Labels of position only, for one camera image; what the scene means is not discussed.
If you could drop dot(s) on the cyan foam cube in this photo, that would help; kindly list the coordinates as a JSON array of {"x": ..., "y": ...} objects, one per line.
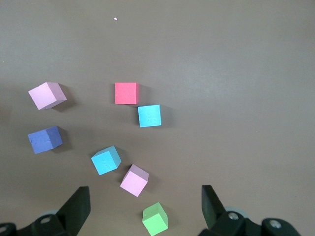
[
  {"x": 104, "y": 162},
  {"x": 149, "y": 116}
]

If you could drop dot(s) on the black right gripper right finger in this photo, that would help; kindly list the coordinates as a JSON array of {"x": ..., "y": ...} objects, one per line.
[{"x": 211, "y": 209}]

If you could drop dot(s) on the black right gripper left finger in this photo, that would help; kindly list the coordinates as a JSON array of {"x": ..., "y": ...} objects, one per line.
[{"x": 73, "y": 211}]

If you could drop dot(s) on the purple foam cube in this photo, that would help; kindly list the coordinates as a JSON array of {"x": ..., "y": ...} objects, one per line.
[{"x": 43, "y": 141}]

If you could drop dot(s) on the red foam cube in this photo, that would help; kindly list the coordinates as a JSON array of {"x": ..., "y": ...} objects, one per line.
[{"x": 126, "y": 93}]

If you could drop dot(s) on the green foam cube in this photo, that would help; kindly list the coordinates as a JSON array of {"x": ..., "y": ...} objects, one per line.
[{"x": 154, "y": 221}]

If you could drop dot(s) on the pink foam cube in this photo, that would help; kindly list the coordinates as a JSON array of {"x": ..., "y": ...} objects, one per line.
[
  {"x": 45, "y": 97},
  {"x": 133, "y": 183}
]

